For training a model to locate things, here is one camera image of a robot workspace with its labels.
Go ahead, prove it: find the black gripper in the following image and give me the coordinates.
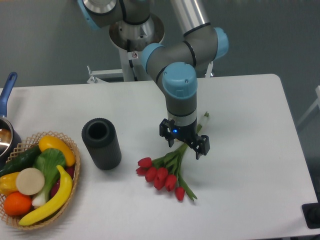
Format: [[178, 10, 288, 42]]
[[159, 118, 210, 160]]

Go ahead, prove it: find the orange fruit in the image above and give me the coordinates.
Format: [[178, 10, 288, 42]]
[[3, 191, 32, 216]]

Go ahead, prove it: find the green cucumber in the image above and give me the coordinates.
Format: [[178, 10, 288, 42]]
[[0, 145, 42, 177]]

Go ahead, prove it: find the yellow banana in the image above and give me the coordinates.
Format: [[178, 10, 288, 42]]
[[18, 165, 73, 226]]

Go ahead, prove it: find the black device at table edge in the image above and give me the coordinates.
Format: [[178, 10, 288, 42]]
[[301, 202, 320, 229]]

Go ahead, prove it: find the yellow bell pepper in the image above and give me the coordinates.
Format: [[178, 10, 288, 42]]
[[0, 172, 20, 196]]

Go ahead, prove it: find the woven wicker basket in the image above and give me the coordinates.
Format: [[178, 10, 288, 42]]
[[0, 131, 81, 231]]

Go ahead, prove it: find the red tulip bouquet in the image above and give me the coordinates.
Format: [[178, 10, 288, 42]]
[[135, 111, 210, 202]]

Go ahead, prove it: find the red fruit in basket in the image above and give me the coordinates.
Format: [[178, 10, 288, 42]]
[[50, 166, 75, 199]]

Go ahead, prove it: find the green bok choy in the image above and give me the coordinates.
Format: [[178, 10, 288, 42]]
[[32, 148, 66, 208]]

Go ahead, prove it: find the beige round disc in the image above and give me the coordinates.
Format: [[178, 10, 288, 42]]
[[15, 167, 45, 196]]

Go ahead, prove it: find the white furniture at right edge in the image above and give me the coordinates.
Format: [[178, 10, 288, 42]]
[[296, 85, 320, 131]]

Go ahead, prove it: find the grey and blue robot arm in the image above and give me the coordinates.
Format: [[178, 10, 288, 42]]
[[78, 0, 229, 157]]

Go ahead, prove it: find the blue handled saucepan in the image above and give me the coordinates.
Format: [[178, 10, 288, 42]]
[[0, 72, 22, 168]]

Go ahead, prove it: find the dark grey ribbed vase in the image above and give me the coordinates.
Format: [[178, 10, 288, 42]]
[[81, 118, 122, 170]]

